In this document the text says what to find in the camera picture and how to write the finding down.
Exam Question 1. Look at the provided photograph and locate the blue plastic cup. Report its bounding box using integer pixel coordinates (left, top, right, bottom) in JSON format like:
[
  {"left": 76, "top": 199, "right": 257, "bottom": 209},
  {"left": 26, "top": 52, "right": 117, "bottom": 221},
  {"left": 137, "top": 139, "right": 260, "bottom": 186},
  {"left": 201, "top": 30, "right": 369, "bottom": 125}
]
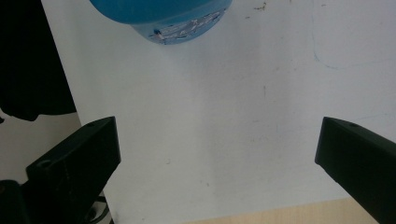
[{"left": 89, "top": 0, "right": 233, "bottom": 46}]

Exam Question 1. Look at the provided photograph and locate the black cloth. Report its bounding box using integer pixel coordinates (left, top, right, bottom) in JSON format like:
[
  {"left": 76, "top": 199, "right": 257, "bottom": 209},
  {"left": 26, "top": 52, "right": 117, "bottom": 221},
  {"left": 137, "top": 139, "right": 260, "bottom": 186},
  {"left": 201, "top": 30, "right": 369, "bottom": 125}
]
[{"left": 0, "top": 0, "right": 78, "bottom": 122}]

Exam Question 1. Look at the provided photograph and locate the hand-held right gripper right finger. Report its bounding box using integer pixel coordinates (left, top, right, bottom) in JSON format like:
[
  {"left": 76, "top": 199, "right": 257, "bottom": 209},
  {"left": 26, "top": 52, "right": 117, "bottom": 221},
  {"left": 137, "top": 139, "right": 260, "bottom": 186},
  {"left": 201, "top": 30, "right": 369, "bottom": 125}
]
[{"left": 314, "top": 116, "right": 396, "bottom": 224}]

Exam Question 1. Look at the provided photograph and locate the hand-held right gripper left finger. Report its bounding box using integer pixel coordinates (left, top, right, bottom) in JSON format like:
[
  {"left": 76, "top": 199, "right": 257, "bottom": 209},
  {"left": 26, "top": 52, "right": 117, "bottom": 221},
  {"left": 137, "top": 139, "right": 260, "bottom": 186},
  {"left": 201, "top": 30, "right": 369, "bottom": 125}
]
[{"left": 21, "top": 116, "right": 122, "bottom": 224}]

